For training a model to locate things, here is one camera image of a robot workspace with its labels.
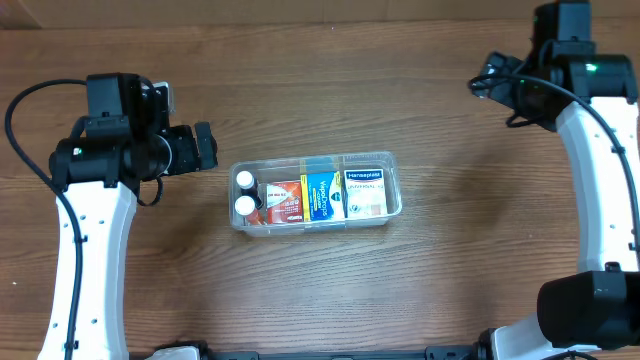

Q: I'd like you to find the orange bottle white cap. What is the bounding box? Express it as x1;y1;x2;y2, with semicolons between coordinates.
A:
234;196;267;226

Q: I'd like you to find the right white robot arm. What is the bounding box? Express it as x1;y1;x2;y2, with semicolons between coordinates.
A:
468;51;639;359

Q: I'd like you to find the clear plastic container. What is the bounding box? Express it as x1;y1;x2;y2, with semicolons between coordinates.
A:
229;151;402;237

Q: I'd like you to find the red small box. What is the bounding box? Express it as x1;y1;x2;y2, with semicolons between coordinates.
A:
266;181;303;224

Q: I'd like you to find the blue yellow box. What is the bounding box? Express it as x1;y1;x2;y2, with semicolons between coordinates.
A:
300;172;345;222

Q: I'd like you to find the white plaster box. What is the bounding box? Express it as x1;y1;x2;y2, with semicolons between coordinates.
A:
344;169;387;219

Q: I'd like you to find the black bottle white cap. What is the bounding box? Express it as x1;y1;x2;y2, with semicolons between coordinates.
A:
235;170;263;209

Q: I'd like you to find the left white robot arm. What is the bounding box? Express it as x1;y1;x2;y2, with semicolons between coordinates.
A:
37;122;217;359

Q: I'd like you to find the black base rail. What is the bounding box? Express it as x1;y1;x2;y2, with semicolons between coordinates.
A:
129;338;494;360

